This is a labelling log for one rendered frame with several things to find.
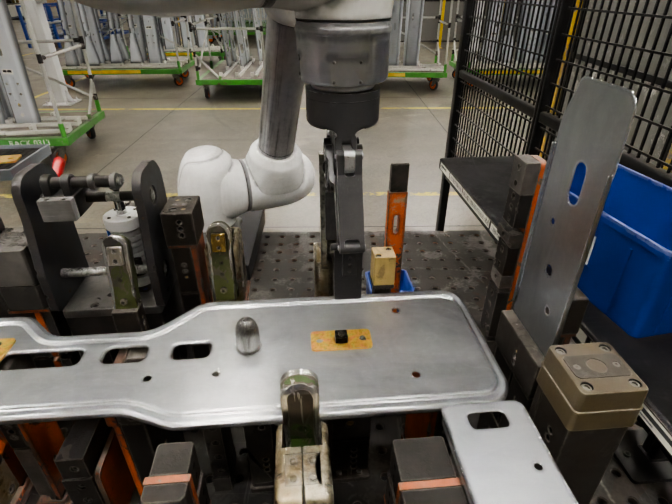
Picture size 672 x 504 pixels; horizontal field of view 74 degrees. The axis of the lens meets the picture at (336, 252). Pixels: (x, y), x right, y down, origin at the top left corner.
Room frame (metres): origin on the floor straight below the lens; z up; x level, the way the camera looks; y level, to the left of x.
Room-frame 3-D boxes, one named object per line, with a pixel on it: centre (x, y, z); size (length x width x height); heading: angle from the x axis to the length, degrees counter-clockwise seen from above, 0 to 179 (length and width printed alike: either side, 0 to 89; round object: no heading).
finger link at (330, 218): (0.54, 0.00, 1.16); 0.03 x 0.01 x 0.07; 95
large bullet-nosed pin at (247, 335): (0.46, 0.12, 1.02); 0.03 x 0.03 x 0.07
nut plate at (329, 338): (0.47, -0.01, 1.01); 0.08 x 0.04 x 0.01; 95
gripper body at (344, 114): (0.47, -0.01, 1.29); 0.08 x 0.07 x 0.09; 5
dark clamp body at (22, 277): (0.62, 0.51, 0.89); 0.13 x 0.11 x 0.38; 5
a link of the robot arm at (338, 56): (0.47, -0.01, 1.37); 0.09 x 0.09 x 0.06
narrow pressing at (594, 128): (0.48, -0.27, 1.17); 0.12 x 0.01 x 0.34; 5
